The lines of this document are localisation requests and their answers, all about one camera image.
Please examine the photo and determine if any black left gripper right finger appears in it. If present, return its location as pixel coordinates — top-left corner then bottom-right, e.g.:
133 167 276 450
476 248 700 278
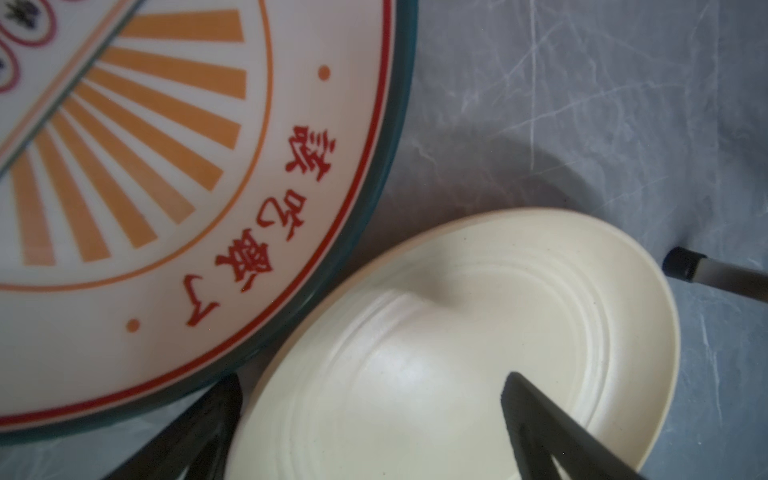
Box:
500 372 642 479

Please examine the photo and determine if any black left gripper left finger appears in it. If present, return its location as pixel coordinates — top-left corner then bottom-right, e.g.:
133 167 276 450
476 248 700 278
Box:
107 374 243 480

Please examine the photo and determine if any cream beige round plate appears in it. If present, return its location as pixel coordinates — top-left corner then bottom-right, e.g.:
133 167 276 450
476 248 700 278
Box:
226 208 680 479

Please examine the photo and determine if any silver wire dish rack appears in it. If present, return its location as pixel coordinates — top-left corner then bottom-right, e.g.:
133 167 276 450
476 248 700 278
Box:
662 247 767 303

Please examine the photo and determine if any white plate orange sunburst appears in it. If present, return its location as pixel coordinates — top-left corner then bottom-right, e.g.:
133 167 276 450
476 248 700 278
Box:
1 1 418 445

